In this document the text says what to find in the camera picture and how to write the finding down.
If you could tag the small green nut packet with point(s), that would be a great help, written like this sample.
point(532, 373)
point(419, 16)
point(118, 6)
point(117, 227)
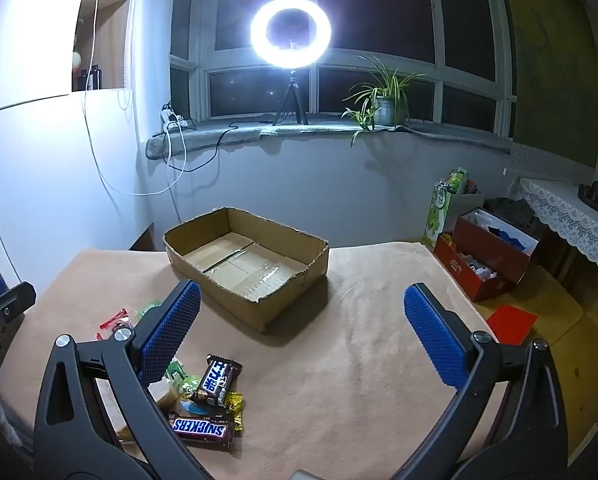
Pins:
point(181, 377)

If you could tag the white framed window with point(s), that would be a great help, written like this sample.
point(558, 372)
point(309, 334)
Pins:
point(379, 10)

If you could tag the red mat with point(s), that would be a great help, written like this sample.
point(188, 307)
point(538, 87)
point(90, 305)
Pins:
point(511, 324)

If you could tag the white power strip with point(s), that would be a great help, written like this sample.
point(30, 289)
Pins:
point(174, 120)

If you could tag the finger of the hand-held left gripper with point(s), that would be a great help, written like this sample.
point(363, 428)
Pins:
point(9, 305)

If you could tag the black tripod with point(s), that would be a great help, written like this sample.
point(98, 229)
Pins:
point(293, 90)

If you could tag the red cardboard box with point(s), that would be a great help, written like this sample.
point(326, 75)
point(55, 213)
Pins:
point(484, 255)

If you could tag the white lace tablecloth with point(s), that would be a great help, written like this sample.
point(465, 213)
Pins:
point(564, 205)

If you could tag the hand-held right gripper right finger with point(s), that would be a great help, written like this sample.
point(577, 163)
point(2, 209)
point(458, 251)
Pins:
point(436, 340)

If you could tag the brown cardboard box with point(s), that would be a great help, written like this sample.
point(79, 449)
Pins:
point(239, 307)

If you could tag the dark figurine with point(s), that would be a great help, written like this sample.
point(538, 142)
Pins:
point(596, 192)

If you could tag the green curtain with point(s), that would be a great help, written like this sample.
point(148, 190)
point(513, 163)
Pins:
point(554, 60)

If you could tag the yellow candy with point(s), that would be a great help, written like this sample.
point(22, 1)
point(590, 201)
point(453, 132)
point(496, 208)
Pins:
point(235, 404)

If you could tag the potted spider plant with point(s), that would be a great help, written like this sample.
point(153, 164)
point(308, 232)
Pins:
point(385, 107)

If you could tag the brown chocolate bar white label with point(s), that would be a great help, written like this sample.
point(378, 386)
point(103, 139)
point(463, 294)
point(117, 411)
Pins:
point(199, 429)

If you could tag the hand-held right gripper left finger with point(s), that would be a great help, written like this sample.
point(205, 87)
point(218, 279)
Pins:
point(171, 330)

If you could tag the black bottle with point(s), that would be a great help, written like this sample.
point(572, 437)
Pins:
point(96, 77)
point(85, 79)

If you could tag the green yellow snack bag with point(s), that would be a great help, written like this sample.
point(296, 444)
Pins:
point(456, 180)

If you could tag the wooden wall shelf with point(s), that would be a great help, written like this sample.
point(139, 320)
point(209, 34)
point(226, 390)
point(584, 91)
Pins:
point(111, 35)

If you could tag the red candy wrapper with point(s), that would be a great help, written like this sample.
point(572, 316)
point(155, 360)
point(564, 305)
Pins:
point(113, 321)

